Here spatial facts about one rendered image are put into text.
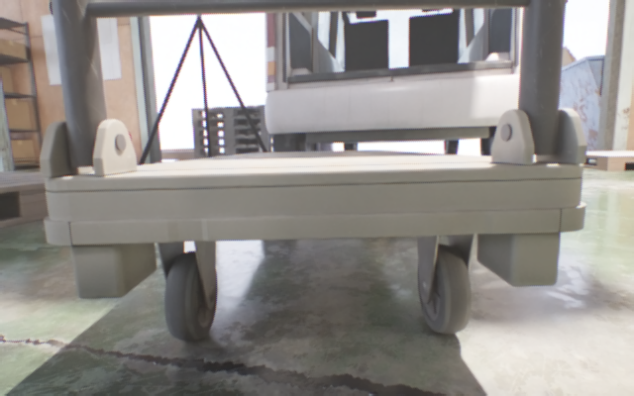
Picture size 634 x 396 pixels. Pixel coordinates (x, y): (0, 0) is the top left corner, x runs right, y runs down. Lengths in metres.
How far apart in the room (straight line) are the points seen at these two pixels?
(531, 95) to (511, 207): 0.08
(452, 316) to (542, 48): 0.26
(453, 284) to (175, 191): 0.28
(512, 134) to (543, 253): 0.09
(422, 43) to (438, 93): 2.11
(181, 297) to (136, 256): 0.11
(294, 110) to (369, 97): 0.41
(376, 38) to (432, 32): 0.55
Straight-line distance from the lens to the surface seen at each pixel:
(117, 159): 0.28
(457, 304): 0.40
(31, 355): 0.52
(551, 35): 0.29
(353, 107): 1.93
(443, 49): 4.00
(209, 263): 0.43
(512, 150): 0.28
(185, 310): 0.40
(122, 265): 0.29
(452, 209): 0.25
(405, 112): 1.90
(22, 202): 1.44
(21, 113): 6.42
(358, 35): 4.06
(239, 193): 0.24
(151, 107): 5.08
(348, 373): 0.38
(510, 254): 0.29
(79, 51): 0.29
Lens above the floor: 0.22
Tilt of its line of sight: 8 degrees down
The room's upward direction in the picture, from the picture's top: 1 degrees counter-clockwise
